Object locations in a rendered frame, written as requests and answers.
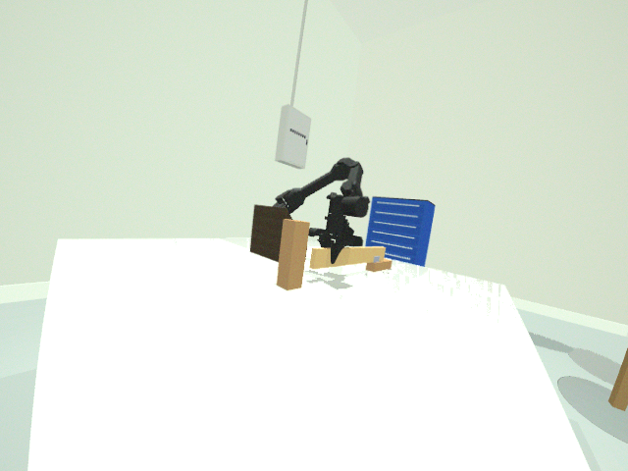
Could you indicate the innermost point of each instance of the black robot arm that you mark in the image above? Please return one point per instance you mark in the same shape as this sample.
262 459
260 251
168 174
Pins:
352 203

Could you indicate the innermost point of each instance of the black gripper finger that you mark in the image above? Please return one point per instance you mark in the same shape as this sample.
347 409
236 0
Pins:
325 243
335 251

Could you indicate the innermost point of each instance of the long brown wooden rail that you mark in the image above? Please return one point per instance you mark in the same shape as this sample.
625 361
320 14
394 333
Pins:
321 257

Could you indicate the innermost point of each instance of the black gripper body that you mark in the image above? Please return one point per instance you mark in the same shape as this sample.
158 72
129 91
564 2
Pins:
335 230

